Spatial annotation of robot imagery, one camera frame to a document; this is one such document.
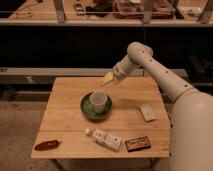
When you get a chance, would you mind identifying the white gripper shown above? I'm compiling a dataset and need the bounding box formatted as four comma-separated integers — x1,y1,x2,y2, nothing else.
101,56,135,85

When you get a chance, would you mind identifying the red chili pepper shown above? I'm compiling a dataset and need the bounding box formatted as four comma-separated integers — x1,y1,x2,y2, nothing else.
34,140,60,151

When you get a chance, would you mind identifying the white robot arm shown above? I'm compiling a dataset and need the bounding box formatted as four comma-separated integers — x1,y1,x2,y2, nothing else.
102,42,213,171

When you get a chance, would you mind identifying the white ceramic cup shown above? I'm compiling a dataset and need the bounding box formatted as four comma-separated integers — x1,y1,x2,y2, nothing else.
89,91,107,113

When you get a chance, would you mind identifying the green plate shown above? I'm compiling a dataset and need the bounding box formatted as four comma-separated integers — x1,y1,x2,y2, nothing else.
80,93,112,120

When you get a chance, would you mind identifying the white wrapped packet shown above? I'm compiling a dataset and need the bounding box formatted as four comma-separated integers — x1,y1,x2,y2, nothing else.
139,104,156,122

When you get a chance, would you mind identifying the white tube package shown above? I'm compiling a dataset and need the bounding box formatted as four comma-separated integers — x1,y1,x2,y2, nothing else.
85,128,122,152

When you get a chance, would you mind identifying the brown chocolate bar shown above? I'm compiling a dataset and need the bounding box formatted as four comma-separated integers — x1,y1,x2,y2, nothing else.
125,136,151,152

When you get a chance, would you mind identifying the background shelf with clutter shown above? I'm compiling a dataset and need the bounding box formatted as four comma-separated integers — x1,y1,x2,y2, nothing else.
0,0,213,27

